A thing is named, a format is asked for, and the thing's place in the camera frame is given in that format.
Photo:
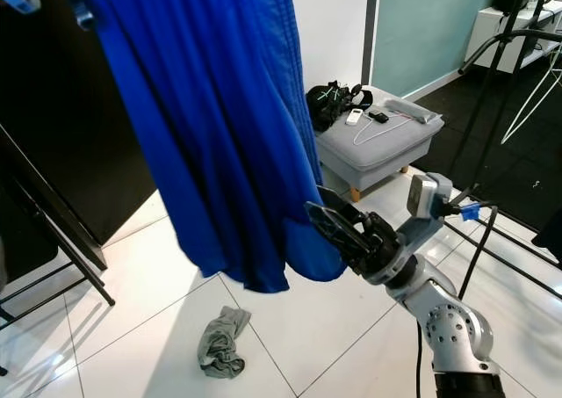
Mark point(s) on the black metal stand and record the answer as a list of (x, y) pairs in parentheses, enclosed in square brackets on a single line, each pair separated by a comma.
[(53, 249)]

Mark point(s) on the white plastic hanger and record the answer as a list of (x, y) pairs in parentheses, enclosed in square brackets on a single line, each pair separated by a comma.
[(529, 95)]

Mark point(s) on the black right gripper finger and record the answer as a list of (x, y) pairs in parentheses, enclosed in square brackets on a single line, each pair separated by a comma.
[(342, 220), (342, 244)]

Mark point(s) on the blue garment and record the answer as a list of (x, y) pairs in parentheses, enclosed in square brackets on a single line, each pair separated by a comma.
[(211, 126)]

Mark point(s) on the grey-green crumpled cloth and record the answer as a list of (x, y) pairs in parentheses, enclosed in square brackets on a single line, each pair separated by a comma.
[(224, 345)]

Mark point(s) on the grey folded cloth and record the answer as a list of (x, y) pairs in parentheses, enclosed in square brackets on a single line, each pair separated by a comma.
[(404, 110)]

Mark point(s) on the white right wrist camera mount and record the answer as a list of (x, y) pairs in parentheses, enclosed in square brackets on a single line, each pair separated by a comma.
[(430, 200)]

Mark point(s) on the small white remote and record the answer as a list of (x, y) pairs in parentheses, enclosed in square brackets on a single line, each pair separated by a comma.
[(355, 117)]

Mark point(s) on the grey ottoman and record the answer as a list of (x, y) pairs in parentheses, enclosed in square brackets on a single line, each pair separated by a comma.
[(382, 156)]

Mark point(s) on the white low cabinet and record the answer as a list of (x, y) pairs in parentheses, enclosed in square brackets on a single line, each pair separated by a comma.
[(483, 29)]

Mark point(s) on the small black device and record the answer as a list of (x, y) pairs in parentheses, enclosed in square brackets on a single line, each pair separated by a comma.
[(378, 117)]

